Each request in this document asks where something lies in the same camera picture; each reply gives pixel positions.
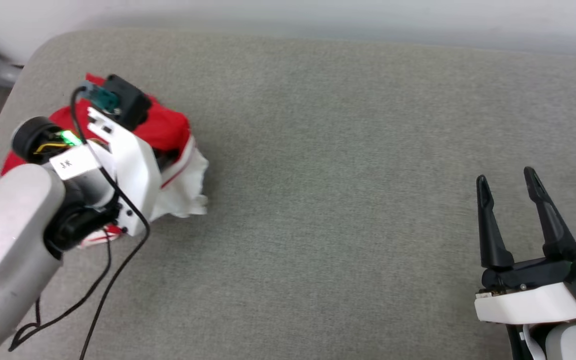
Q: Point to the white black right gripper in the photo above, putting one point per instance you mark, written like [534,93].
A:
[528,300]

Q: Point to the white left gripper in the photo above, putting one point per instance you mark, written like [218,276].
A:
[135,170]

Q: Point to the red and white jersey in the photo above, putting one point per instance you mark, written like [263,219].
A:
[165,127]

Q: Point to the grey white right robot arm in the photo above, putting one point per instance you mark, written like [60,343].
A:
[568,345]

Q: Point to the grey fabric sofa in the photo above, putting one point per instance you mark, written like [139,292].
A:
[328,165]

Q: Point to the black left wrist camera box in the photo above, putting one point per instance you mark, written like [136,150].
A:
[128,102]

